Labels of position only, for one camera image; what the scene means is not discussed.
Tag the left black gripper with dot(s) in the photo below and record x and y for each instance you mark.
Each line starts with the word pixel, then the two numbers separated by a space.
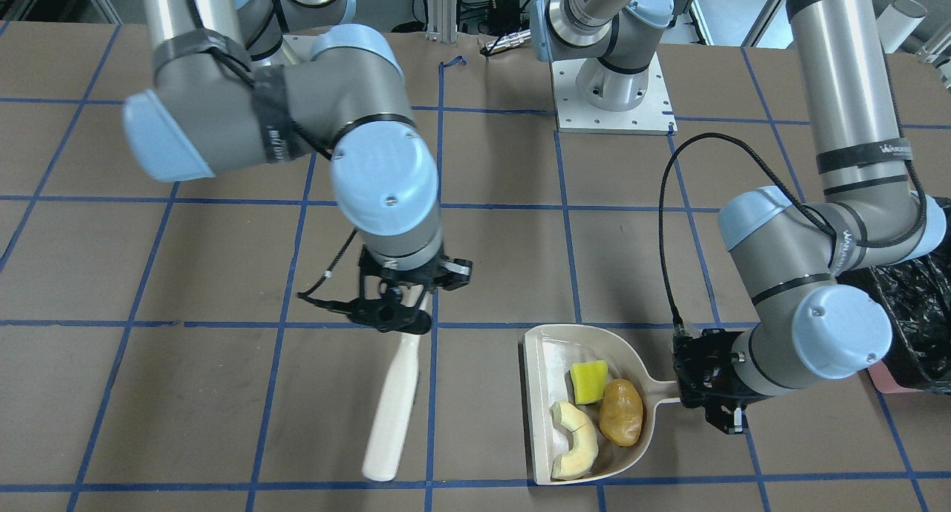
pixel 715 365

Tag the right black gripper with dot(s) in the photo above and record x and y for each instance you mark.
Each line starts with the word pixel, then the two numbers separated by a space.
pixel 452 270

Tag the white hand brush black bristles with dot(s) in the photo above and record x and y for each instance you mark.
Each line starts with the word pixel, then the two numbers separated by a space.
pixel 390 425

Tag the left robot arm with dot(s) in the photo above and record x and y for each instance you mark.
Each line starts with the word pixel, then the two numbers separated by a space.
pixel 789 254

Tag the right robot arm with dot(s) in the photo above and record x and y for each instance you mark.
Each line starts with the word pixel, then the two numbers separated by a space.
pixel 213 108

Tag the black lined trash bin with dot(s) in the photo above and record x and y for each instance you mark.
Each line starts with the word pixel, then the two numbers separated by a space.
pixel 916 296

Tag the brown potato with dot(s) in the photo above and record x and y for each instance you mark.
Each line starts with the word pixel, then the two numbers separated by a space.
pixel 621 415

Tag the yellow green sponge piece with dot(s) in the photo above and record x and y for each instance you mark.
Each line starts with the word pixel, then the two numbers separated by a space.
pixel 589 380

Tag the pale curved fruit peel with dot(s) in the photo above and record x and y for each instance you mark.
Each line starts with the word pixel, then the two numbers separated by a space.
pixel 583 450

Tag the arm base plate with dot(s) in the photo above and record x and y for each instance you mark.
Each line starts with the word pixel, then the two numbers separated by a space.
pixel 591 99

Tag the aluminium frame post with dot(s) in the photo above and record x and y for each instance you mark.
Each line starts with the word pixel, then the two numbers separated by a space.
pixel 441 23

